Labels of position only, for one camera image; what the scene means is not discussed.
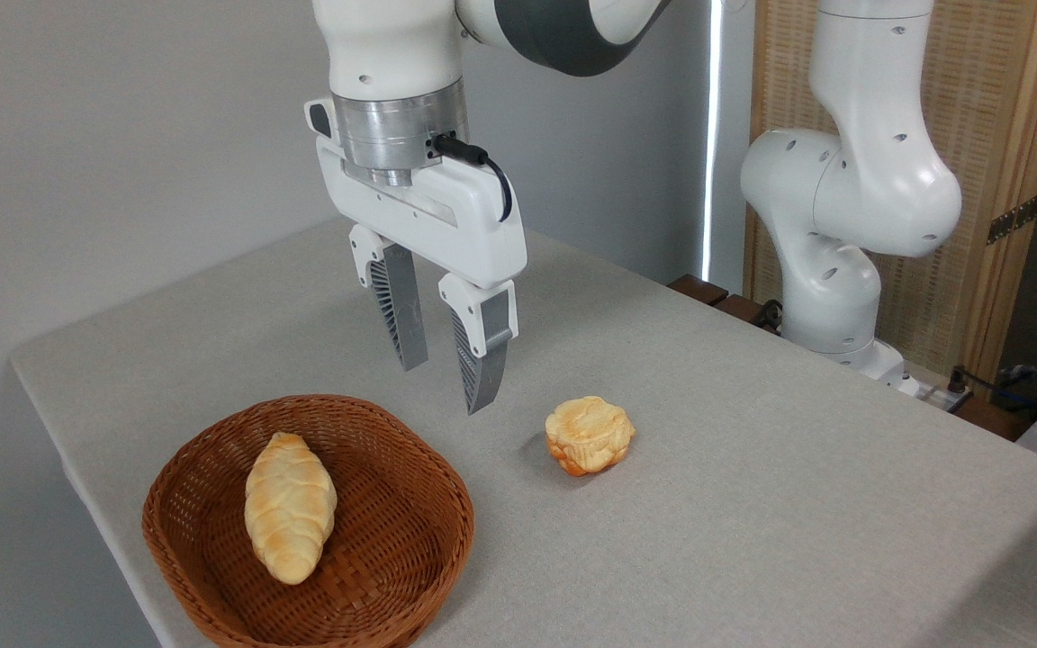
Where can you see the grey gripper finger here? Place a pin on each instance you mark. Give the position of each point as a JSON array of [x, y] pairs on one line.
[[482, 342], [401, 306]]

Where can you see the dark brown wooden block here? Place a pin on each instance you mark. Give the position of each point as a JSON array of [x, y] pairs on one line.
[[742, 310], [697, 289]]

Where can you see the grey table cloth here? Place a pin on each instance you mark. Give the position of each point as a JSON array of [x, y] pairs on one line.
[[752, 504]]

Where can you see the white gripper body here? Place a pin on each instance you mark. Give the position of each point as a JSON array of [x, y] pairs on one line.
[[446, 220]]

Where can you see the wooden woven folding screen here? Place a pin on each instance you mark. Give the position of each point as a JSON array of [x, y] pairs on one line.
[[987, 90]]

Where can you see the white power strip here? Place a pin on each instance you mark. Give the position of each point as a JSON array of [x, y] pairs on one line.
[[937, 396]]

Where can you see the metal screen hinge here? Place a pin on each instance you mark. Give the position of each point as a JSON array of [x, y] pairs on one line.
[[1014, 219]]

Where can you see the round golden bread bun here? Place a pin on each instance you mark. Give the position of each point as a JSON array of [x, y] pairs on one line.
[[589, 434]]

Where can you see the brown wicker basket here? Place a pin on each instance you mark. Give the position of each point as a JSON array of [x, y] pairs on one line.
[[392, 540]]

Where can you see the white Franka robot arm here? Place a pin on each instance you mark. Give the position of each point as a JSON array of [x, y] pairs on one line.
[[879, 180]]

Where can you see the long braided bread loaf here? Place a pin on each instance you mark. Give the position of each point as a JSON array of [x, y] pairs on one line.
[[289, 508]]

